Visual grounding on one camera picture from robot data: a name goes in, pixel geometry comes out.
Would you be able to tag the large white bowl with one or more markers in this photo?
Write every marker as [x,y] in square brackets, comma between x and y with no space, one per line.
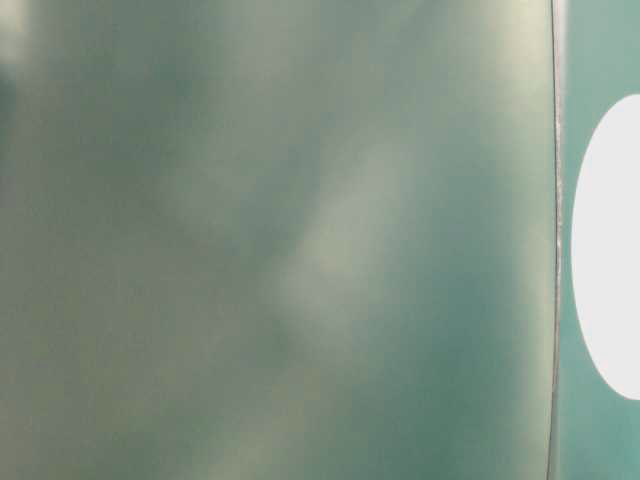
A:
[604,247]

